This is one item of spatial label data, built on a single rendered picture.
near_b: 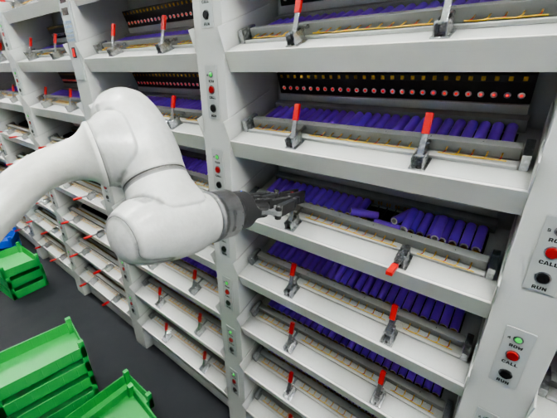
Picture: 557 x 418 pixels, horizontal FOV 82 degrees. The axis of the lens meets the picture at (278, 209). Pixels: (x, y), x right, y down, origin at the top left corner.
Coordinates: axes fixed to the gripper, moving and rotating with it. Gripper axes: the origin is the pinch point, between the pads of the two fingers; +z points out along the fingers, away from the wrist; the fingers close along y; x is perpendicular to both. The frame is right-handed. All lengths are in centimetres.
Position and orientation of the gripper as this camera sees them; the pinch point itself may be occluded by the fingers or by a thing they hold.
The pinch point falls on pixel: (292, 197)
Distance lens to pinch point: 75.4
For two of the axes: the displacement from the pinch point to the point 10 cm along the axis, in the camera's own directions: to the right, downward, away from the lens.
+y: 7.9, 2.4, -5.6
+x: 0.9, -9.6, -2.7
